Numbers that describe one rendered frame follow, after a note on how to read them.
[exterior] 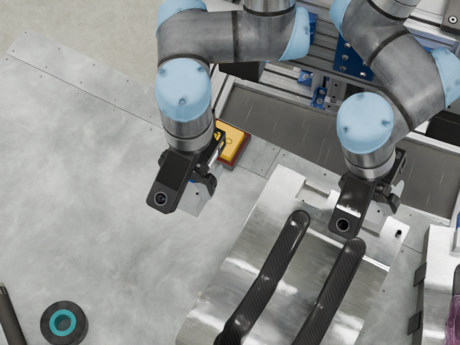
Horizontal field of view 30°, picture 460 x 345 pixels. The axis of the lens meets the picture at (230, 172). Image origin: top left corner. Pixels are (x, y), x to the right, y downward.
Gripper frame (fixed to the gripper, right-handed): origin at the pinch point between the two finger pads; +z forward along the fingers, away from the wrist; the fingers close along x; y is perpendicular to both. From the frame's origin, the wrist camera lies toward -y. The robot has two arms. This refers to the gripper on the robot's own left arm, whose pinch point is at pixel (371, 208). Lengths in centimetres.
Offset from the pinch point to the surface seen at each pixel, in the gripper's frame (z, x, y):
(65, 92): 5, 67, -1
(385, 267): 5.5, -5.8, -7.3
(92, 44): 85, 117, 36
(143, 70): 87, 98, 35
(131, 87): 8, 55, 6
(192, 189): -6.9, 27.6, -11.2
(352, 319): 4.3, -4.6, -18.0
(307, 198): 6.3, 12.3, -1.4
